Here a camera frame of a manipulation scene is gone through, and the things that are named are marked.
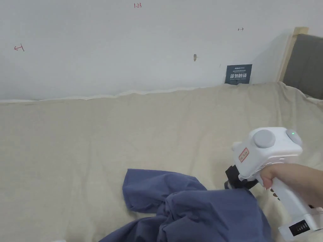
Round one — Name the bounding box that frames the person's right hand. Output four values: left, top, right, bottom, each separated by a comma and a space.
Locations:
260, 163, 298, 190

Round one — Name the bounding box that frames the bed with beige sheet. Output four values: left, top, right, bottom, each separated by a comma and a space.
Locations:
0, 81, 323, 242

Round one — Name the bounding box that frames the grey padded headboard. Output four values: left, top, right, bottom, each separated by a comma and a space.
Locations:
277, 26, 323, 99

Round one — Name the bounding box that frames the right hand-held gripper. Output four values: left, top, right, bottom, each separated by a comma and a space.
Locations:
224, 127, 323, 242

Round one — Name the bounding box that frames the dark blue sign card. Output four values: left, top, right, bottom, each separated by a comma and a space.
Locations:
224, 64, 253, 85

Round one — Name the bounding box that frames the dark blue shirt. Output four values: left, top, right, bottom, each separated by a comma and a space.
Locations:
97, 168, 273, 242

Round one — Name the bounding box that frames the person's right forearm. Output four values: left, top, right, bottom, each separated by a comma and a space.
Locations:
297, 163, 323, 208

